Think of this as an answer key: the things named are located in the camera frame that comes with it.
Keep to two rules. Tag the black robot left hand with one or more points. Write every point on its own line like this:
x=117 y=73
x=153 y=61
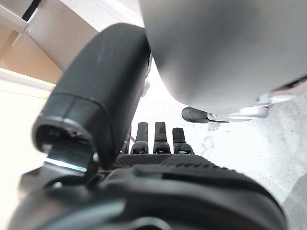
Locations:
x=100 y=100

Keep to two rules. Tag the white counter cabinet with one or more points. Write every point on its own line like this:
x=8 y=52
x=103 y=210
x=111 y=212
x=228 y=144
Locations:
x=14 y=107

